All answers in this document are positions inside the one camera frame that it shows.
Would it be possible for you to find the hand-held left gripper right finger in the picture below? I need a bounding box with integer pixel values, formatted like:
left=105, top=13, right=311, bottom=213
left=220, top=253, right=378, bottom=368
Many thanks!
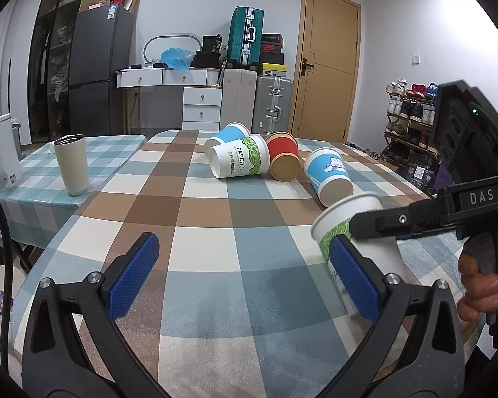
left=315, top=234, right=467, bottom=398

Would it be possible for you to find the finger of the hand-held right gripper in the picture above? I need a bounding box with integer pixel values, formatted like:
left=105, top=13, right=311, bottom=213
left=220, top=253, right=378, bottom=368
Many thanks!
left=349, top=184, right=465, bottom=240

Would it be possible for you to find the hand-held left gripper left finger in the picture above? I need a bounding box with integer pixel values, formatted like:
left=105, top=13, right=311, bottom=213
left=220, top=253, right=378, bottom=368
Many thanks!
left=22, top=232, right=179, bottom=398

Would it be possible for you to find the white green-leaf paper cup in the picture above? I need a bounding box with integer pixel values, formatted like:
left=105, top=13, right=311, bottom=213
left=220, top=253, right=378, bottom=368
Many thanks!
left=208, top=133, right=271, bottom=180
left=310, top=191, right=407, bottom=320

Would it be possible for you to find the blue cartoon-print paper cup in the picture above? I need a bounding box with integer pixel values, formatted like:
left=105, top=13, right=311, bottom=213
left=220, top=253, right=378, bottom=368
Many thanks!
left=304, top=148, right=354, bottom=208

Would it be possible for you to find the red paper cup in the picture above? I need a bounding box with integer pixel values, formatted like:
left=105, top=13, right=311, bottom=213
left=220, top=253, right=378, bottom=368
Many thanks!
left=265, top=131, right=303, bottom=182

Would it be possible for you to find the plain blue paper cup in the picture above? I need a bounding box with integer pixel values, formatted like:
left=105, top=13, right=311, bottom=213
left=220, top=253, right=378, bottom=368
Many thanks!
left=204, top=122, right=251, bottom=155

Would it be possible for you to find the person's right hand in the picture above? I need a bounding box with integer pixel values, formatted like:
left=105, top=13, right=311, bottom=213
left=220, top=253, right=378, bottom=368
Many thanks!
left=457, top=236, right=498, bottom=322

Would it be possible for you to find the purple bag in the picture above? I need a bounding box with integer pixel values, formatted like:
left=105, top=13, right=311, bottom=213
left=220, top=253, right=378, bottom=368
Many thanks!
left=433, top=163, right=456, bottom=195

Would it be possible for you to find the wooden shoe rack with shoes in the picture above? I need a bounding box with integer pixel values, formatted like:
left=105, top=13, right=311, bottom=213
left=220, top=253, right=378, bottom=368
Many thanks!
left=382, top=80, right=441, bottom=175

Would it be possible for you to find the brown blue checked tablecloth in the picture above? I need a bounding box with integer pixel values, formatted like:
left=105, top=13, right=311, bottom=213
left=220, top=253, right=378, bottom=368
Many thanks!
left=8, top=128, right=482, bottom=398

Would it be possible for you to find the white round stool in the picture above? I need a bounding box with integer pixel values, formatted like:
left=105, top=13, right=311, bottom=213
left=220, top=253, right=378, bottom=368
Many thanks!
left=0, top=263, right=31, bottom=367

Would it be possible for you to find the beige steel tumbler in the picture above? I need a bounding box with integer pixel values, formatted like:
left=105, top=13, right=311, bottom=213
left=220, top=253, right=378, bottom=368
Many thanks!
left=53, top=134, right=91, bottom=196

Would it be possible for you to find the teal checked tablecloth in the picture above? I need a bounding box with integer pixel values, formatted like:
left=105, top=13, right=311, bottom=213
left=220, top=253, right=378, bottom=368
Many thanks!
left=0, top=135, right=147, bottom=251

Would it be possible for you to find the wooden door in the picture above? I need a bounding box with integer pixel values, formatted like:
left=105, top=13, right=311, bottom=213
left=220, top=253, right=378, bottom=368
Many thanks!
left=290, top=0, right=362, bottom=144

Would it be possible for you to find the silver suitcase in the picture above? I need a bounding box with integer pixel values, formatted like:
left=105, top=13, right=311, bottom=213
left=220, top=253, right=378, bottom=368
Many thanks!
left=252, top=75, right=293, bottom=136

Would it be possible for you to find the white drawer cabinet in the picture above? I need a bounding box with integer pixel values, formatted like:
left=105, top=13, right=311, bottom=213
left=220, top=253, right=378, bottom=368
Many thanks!
left=182, top=87, right=223, bottom=131

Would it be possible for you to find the white dressing desk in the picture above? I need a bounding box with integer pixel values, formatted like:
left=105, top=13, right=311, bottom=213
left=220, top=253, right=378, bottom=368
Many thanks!
left=116, top=66, right=223, bottom=131

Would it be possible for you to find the yellow box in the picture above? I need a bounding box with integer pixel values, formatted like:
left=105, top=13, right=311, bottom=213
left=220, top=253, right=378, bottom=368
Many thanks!
left=259, top=63, right=287, bottom=78

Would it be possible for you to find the beige suitcase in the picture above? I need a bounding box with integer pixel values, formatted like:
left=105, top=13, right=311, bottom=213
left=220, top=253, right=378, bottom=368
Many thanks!
left=222, top=68, right=258, bottom=134

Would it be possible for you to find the dark grey refrigerator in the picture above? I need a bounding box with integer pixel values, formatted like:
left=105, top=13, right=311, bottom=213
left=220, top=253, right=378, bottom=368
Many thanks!
left=68, top=3, right=136, bottom=137

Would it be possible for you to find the stack of dark shoe boxes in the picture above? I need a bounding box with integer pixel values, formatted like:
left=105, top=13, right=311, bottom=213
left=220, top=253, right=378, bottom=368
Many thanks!
left=260, top=34, right=284, bottom=65

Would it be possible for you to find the blue plastic bag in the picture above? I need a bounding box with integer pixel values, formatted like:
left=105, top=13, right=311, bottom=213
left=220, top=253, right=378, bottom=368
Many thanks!
left=161, top=47, right=195, bottom=71

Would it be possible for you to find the black bag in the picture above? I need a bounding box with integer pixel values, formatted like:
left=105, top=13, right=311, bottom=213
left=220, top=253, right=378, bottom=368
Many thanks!
left=190, top=35, right=225, bottom=69

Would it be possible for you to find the oval mirror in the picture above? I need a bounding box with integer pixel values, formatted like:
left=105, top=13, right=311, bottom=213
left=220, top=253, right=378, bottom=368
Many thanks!
left=143, top=33, right=202, bottom=68

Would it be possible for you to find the dark glass-door wardrobe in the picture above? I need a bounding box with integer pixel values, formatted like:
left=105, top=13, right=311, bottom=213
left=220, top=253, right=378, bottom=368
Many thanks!
left=27, top=0, right=94, bottom=144

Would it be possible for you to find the teal suitcase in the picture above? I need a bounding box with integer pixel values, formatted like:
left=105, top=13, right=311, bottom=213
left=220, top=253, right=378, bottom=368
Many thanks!
left=227, top=6, right=267, bottom=70

